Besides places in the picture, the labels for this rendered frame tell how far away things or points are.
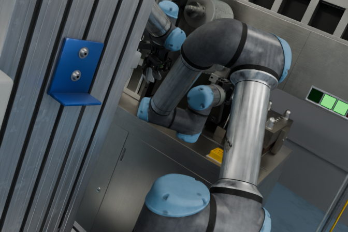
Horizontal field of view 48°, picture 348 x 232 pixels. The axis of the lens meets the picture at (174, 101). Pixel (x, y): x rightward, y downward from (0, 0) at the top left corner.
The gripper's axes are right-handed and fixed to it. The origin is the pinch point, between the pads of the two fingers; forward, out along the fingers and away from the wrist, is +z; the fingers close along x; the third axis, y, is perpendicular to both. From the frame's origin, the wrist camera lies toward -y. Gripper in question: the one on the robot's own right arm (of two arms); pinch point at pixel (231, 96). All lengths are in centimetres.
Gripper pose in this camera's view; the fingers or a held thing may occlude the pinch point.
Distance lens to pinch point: 154.8
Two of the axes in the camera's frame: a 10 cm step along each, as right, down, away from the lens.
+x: -8.1, -4.5, 3.8
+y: 3.7, -8.9, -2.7
